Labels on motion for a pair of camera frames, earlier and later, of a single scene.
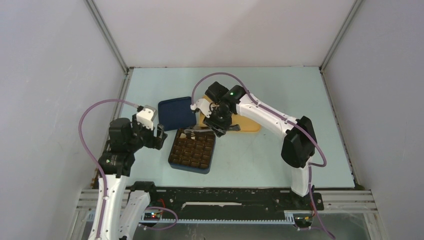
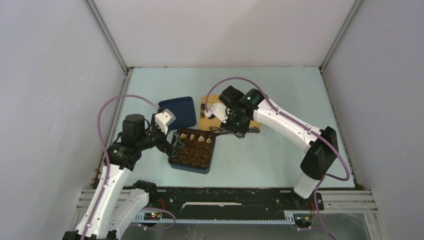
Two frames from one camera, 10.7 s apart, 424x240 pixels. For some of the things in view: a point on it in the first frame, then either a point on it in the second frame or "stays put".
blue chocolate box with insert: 192,151 stays put
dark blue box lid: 176,113 stays put
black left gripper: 154,142 to 166,146
